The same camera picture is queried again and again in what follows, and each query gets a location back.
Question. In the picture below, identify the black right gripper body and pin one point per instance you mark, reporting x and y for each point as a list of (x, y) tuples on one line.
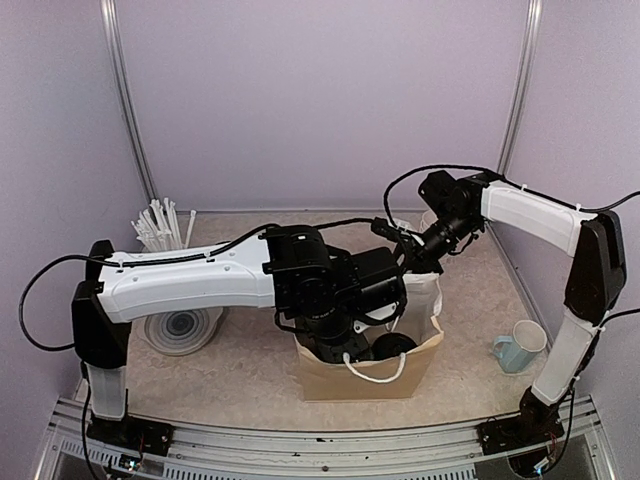
[(458, 227)]

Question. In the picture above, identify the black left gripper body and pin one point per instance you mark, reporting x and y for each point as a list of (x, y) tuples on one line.
[(326, 328)]

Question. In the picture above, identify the black coffee cup lid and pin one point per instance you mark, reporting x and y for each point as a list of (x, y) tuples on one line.
[(391, 345)]

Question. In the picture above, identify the brown paper takeout bag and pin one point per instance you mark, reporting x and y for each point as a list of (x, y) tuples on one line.
[(401, 353)]

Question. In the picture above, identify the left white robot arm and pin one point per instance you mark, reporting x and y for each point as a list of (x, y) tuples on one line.
[(120, 287)]

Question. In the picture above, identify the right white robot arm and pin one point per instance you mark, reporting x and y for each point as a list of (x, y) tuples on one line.
[(591, 242)]

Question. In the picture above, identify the stack of white paper cups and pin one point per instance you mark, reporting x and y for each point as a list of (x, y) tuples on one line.
[(427, 219)]

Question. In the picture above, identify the light blue mug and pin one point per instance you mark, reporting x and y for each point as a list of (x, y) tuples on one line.
[(514, 352)]

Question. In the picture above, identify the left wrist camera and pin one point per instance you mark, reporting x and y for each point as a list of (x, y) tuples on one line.
[(379, 317)]

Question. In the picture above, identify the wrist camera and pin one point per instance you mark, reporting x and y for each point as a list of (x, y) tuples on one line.
[(391, 230), (379, 317)]

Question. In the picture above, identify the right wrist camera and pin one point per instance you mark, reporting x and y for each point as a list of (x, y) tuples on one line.
[(391, 230)]

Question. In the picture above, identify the right aluminium corner post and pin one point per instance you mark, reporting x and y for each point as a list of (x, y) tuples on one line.
[(523, 77)]

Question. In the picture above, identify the aluminium corner post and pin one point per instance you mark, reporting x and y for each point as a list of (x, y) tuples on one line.
[(114, 43), (523, 77)]

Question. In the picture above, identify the aluminium front frame rail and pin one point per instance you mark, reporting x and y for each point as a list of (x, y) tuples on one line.
[(196, 451)]

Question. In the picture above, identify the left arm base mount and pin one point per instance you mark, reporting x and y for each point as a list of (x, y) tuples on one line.
[(134, 433)]

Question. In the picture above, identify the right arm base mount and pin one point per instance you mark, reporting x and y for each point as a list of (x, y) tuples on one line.
[(534, 423)]

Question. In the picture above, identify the left aluminium corner post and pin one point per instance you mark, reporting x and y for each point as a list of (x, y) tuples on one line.
[(114, 43)]

